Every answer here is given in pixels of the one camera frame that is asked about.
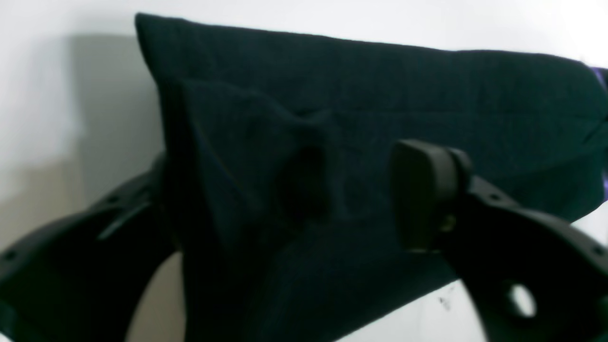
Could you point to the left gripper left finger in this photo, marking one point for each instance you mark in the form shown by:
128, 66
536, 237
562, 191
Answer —
80, 278

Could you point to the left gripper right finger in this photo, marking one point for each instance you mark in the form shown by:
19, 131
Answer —
531, 276

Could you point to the black graphic T-shirt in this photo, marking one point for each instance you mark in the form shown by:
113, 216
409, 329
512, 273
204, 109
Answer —
279, 145

